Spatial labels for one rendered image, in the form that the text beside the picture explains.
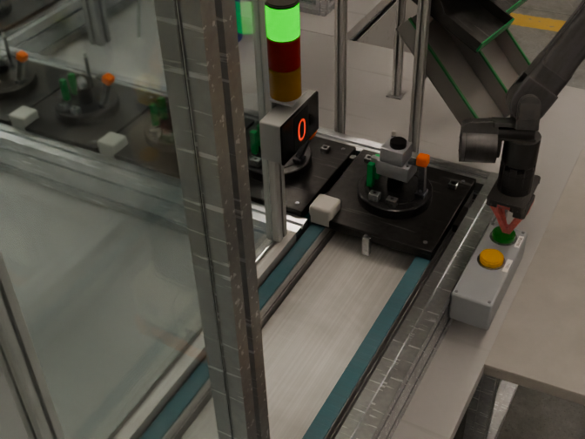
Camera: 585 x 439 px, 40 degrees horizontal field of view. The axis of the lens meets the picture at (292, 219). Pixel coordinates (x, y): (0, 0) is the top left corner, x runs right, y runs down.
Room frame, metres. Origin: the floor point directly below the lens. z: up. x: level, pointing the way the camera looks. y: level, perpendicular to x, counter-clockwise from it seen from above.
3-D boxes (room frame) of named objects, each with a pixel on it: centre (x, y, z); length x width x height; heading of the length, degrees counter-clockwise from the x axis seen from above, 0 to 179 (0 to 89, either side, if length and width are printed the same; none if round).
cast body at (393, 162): (1.21, -0.19, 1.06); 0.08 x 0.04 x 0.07; 57
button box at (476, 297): (1.02, -0.34, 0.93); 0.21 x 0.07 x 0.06; 150
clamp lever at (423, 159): (1.18, -0.23, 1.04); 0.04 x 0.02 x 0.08; 60
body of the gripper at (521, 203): (1.08, -0.38, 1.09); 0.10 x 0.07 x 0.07; 150
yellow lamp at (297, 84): (1.10, 0.00, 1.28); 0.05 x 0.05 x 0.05
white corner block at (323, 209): (1.17, -0.06, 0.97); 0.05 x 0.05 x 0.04; 60
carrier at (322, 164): (1.33, 0.03, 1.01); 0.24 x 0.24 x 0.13; 60
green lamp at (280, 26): (1.10, 0.00, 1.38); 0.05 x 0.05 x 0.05
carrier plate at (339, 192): (1.20, -0.19, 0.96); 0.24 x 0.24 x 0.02; 60
